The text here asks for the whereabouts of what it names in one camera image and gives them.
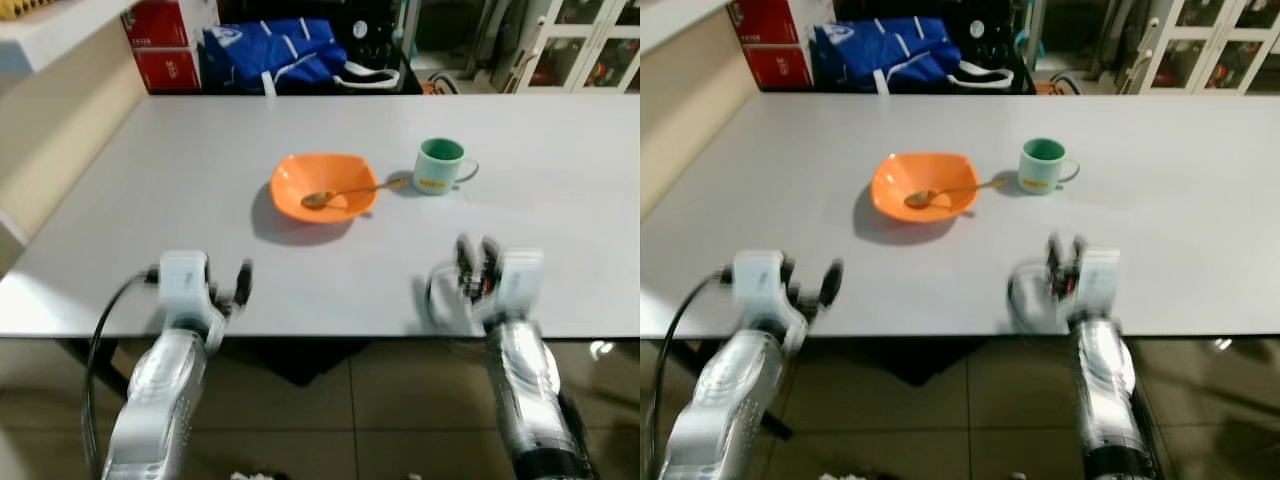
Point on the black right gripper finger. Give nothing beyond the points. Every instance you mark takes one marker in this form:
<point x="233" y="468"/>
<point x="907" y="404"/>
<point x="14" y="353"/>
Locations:
<point x="1077" y="258"/>
<point x="490" y="262"/>
<point x="1054" y="260"/>
<point x="465" y="262"/>

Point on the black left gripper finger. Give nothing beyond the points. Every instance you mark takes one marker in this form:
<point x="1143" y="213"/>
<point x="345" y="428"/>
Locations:
<point x="832" y="282"/>
<point x="244" y="282"/>
<point x="210" y="275"/>
<point x="789" y="276"/>

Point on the orange plastic bowl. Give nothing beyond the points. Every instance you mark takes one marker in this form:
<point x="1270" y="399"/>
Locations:
<point x="330" y="175"/>
<point x="925" y="178"/>

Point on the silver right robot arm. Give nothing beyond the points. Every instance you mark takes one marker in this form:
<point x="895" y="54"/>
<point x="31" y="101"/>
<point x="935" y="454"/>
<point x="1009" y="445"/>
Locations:
<point x="1110" y="380"/>
<point x="525" y="380"/>

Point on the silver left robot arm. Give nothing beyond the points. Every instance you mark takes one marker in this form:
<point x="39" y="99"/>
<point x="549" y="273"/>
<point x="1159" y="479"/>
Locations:
<point x="158" y="400"/>
<point x="720" y="400"/>

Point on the pale green mug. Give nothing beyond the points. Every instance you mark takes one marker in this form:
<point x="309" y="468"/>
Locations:
<point x="1040" y="175"/>
<point x="436" y="176"/>

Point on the gold metal spoon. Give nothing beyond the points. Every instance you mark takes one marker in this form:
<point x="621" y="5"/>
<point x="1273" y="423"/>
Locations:
<point x="920" y="199"/>
<point x="318" y="199"/>

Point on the small red cardboard box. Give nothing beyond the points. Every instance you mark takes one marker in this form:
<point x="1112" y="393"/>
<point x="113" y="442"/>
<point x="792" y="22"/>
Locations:
<point x="168" y="70"/>
<point x="778" y="68"/>

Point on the black appliance with dial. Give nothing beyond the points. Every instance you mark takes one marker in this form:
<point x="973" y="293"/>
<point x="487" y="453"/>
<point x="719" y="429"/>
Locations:
<point x="380" y="35"/>
<point x="995" y="35"/>

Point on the blue fabric bag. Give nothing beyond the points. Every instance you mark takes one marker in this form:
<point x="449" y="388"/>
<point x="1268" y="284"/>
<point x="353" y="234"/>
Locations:
<point x="880" y="50"/>
<point x="270" y="50"/>

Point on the white glass door cabinet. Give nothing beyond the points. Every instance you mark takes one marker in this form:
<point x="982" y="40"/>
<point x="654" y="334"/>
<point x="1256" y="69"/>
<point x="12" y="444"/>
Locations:
<point x="575" y="45"/>
<point x="1210" y="45"/>

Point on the red box with white lid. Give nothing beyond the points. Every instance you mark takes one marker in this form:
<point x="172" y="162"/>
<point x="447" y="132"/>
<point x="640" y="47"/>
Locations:
<point x="160" y="22"/>
<point x="770" y="20"/>

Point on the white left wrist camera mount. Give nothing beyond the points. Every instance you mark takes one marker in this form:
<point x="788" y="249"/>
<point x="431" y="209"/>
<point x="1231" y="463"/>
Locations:
<point x="184" y="282"/>
<point x="760" y="282"/>

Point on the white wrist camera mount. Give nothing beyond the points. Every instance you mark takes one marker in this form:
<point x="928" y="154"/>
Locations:
<point x="1100" y="280"/>
<point x="520" y="280"/>
<point x="184" y="282"/>
<point x="760" y="282"/>

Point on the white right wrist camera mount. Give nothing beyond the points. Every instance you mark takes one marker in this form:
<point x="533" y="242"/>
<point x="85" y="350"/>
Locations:
<point x="520" y="280"/>
<point x="1100" y="280"/>

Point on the white wall shelf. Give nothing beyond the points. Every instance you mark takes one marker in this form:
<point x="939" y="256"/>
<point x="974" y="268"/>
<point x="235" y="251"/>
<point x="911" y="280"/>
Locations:
<point x="50" y="35"/>
<point x="680" y="20"/>

